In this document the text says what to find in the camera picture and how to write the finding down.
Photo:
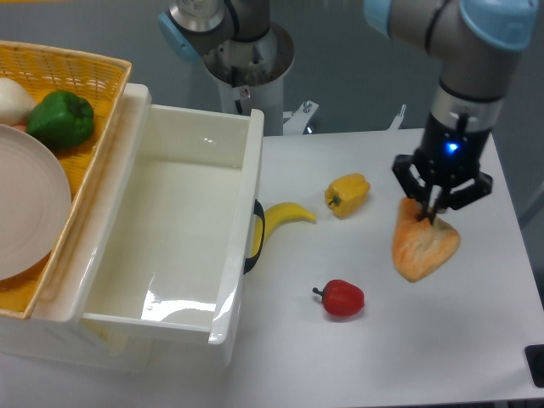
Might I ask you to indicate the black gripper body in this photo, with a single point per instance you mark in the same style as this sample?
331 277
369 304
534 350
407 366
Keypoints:
447 158

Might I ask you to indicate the orange triangle bread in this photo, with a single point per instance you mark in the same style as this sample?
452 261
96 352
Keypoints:
419 247

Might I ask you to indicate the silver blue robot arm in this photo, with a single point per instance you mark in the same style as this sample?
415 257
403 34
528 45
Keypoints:
479 42

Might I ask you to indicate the open white drawer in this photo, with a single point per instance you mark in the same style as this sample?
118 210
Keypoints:
173 265

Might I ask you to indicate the white drawer cabinet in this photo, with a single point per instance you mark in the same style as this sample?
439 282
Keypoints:
57 329

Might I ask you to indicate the yellow bell pepper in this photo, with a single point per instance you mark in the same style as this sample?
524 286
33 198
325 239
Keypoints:
346 194

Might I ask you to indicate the red bell pepper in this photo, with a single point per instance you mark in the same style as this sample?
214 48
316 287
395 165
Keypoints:
341 298

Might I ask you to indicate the yellow banana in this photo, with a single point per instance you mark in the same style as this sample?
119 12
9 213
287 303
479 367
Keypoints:
284 213

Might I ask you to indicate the black device at edge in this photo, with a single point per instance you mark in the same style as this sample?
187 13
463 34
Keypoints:
535 358

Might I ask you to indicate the yellow woven basket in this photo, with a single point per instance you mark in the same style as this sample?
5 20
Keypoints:
101 80

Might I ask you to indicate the green bell pepper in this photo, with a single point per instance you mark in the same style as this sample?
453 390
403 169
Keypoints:
62 120

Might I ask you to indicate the pink ribbed plate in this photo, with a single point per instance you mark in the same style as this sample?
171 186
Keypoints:
35 201

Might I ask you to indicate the white onion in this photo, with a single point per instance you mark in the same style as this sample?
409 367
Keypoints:
16 103

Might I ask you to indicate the white metal bracket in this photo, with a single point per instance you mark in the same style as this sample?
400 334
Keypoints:
300 121

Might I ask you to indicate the black drawer handle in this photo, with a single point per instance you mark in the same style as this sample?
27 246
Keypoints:
258 237

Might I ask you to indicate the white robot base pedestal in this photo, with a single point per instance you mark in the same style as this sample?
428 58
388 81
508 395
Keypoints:
250 76

